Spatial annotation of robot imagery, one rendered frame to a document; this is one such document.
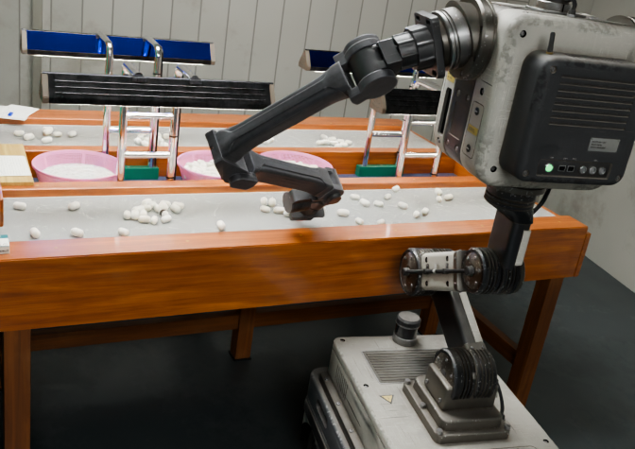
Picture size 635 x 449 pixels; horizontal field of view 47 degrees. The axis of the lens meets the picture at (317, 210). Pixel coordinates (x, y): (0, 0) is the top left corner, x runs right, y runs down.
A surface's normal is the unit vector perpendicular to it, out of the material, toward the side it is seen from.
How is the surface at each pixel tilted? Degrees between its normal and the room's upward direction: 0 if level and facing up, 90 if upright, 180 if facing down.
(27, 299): 90
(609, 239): 90
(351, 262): 90
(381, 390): 0
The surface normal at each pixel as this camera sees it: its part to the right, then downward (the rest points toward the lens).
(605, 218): -0.95, -0.03
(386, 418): 0.14, -0.92
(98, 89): 0.43, -0.16
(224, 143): -0.42, -0.18
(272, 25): 0.27, 0.39
